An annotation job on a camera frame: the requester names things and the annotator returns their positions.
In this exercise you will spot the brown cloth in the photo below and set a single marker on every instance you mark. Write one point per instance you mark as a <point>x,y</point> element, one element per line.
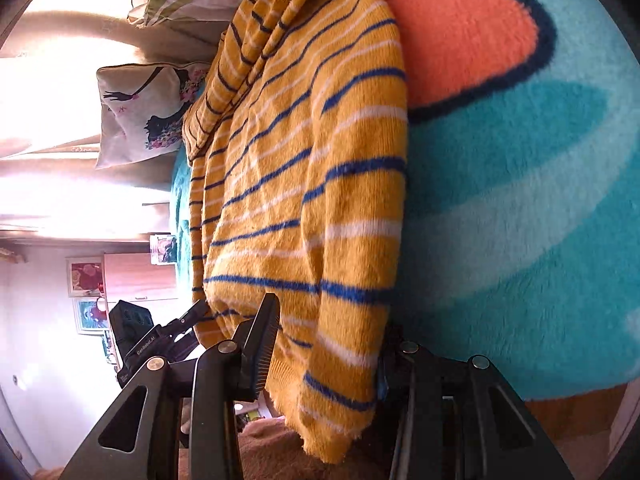
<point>270,452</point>

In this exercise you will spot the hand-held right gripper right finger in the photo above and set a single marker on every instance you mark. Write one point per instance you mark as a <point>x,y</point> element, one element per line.
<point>382,381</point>

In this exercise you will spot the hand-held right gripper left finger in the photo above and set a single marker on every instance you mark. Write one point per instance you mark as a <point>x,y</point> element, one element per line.
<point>260,360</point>

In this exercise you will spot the teal and orange plush blanket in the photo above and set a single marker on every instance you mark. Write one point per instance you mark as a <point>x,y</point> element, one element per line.
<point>500,210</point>

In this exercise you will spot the white pillow with figure print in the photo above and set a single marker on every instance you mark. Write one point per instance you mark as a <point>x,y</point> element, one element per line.
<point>140,110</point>

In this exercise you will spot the yellow striped knit sweater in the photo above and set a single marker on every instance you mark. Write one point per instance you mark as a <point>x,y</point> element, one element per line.
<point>300,185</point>

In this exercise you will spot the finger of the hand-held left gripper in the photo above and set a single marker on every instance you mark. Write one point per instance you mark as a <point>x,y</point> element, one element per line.
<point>192,312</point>
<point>186,346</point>

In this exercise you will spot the light curtain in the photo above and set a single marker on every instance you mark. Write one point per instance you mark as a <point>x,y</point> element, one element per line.
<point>65,60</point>

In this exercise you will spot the red wall picture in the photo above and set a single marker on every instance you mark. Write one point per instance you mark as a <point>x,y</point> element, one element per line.
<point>85,277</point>

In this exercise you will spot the blue wall picture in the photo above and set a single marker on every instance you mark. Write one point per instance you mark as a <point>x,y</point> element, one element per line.
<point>90,315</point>

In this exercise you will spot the small framed photo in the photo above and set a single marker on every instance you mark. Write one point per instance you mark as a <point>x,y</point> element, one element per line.
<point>163,249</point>

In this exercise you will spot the wooden cabinet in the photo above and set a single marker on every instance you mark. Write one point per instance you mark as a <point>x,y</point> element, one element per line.
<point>140,275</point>

